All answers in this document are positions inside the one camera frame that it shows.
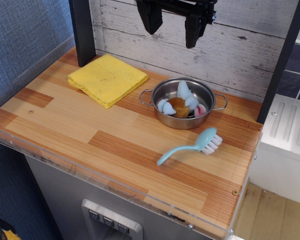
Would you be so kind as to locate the grey cabinet with buttons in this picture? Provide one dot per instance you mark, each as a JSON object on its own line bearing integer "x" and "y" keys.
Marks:
{"x": 89, "y": 206}

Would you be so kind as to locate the yellow object at corner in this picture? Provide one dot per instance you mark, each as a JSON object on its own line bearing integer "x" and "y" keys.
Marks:
{"x": 8, "y": 235}

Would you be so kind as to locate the blue plush toy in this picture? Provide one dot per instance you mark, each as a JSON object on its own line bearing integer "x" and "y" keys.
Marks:
{"x": 182, "y": 105}

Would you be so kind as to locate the white ribbed cabinet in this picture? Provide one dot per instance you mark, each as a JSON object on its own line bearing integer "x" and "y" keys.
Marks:
{"x": 276, "y": 165}

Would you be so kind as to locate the dark left shelf post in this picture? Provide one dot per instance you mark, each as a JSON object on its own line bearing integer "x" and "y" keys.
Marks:
{"x": 82, "y": 30}

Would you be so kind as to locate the dark shelf post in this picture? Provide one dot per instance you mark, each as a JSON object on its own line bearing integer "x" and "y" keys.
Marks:
{"x": 287, "y": 48}
{"x": 82, "y": 30}

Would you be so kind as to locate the clear acrylic table edge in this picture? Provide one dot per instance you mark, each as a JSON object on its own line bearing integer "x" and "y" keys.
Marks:
{"x": 113, "y": 157}

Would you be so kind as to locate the light blue dish brush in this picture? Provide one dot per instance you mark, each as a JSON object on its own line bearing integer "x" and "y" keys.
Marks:
{"x": 207, "y": 142}

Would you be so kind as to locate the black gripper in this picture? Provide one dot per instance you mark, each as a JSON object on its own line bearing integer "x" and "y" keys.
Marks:
{"x": 198, "y": 14}

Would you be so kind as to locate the small steel pot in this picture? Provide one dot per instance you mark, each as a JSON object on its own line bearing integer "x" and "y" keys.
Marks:
{"x": 168, "y": 89}

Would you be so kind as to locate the dark right shelf post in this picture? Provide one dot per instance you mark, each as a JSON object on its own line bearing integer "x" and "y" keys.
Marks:
{"x": 287, "y": 48}

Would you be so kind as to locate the folded yellow cloth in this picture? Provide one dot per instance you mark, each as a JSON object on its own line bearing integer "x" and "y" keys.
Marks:
{"x": 107, "y": 79}

